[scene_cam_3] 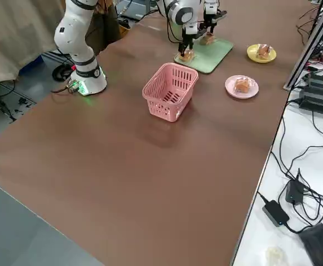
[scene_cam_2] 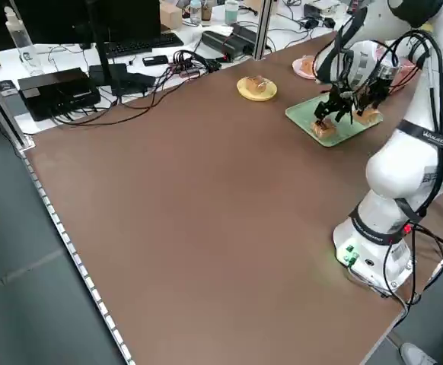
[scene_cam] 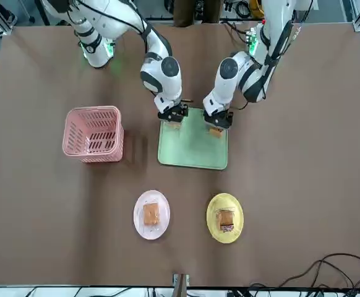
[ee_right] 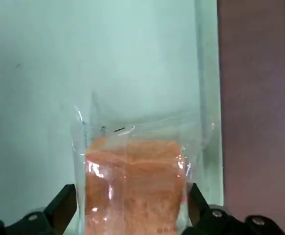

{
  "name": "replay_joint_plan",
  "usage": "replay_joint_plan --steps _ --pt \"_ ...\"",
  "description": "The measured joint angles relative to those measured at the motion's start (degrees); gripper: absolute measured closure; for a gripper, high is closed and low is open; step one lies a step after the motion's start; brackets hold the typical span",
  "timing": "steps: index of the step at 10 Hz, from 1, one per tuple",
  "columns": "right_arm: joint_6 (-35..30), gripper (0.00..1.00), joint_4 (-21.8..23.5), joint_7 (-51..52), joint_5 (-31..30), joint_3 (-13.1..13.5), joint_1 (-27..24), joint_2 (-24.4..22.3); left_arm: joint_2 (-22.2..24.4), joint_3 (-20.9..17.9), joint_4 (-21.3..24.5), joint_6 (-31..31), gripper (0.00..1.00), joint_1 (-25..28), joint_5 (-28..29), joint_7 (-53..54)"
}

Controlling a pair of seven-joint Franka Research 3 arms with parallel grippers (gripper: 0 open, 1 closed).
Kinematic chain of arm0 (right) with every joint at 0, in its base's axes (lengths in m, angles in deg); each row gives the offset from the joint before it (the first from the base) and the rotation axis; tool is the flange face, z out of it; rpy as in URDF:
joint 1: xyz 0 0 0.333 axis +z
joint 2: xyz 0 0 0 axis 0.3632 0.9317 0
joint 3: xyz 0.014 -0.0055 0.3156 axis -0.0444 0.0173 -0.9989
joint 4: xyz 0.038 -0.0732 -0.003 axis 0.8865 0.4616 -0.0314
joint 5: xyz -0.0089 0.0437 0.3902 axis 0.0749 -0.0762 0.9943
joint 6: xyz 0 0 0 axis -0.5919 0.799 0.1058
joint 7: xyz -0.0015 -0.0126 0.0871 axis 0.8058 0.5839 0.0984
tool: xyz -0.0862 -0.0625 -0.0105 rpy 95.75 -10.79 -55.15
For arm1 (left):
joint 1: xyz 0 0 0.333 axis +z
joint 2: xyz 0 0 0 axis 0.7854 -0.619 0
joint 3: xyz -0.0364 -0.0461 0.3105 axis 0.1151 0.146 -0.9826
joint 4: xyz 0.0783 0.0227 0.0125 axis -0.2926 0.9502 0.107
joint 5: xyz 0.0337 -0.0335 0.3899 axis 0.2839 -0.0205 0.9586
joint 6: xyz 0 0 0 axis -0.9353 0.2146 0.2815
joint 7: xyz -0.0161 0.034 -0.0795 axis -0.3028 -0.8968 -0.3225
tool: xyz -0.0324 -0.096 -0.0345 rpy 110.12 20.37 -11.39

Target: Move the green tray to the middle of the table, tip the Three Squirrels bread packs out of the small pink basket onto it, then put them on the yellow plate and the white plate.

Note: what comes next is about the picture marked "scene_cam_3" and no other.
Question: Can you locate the clear-wrapped bread pack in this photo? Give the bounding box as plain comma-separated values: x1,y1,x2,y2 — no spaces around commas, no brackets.
199,32,216,46
233,77,256,93
255,43,274,60
179,49,195,62

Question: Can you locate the black power supply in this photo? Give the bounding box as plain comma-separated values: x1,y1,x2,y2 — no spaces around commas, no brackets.
302,71,323,92
299,84,323,116

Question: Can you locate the yellow round plate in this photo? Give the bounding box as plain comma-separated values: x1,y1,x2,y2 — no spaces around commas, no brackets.
246,44,277,64

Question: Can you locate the blue plastic box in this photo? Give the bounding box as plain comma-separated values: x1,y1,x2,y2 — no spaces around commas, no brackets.
17,52,45,76

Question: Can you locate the beige cloth curtain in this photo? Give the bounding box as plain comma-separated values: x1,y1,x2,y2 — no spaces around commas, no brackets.
0,0,67,91

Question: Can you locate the clear plastic wrapper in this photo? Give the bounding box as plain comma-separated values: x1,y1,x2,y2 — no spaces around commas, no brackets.
266,245,286,264

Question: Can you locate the aluminium frame post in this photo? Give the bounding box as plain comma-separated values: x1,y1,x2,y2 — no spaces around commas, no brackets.
282,0,323,91

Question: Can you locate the grey fabric pouch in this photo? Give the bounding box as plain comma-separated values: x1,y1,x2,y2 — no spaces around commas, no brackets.
298,223,323,266

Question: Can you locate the yellow helmet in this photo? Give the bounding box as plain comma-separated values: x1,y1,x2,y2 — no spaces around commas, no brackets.
118,19,131,39

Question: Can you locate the white round plate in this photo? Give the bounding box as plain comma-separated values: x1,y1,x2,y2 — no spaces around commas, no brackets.
224,74,260,100

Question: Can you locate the small pink slotted basket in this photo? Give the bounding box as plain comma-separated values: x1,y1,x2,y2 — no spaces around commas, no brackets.
142,62,200,123

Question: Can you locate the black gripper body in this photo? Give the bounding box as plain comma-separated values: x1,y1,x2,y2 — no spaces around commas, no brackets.
181,33,196,47
204,13,220,26

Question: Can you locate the black power adapter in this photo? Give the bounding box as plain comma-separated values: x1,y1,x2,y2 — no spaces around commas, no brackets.
285,168,307,206
262,199,291,228

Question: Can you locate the green rectangular tray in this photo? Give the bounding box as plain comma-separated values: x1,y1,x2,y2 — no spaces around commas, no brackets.
173,37,234,74

